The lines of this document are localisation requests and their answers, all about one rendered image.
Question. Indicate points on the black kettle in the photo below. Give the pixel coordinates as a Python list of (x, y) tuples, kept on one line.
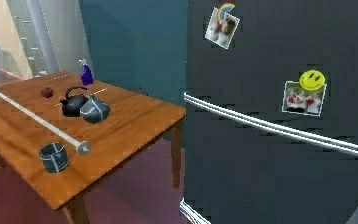
[(72, 104)]

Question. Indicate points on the brown wooden table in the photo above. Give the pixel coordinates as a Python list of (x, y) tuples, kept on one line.
[(127, 123)]

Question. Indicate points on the yellow pencil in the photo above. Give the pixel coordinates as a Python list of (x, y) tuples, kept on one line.
[(99, 91)]

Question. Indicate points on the photo with rainbow magnet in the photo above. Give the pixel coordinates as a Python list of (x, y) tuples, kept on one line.
[(222, 26)]

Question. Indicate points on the purple spray bottle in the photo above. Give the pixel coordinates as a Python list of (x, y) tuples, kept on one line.
[(86, 74)]

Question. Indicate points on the black fridge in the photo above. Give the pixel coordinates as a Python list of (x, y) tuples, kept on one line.
[(280, 133)]

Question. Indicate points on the photo with smiley magnet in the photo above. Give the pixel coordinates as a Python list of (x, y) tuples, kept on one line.
[(305, 96)]

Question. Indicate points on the grey cup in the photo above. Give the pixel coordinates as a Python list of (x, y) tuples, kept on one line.
[(54, 158)]

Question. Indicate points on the dark red apple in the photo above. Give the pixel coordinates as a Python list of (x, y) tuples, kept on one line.
[(47, 92)]

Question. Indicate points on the white long rod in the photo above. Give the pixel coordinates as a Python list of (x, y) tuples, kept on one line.
[(37, 118)]

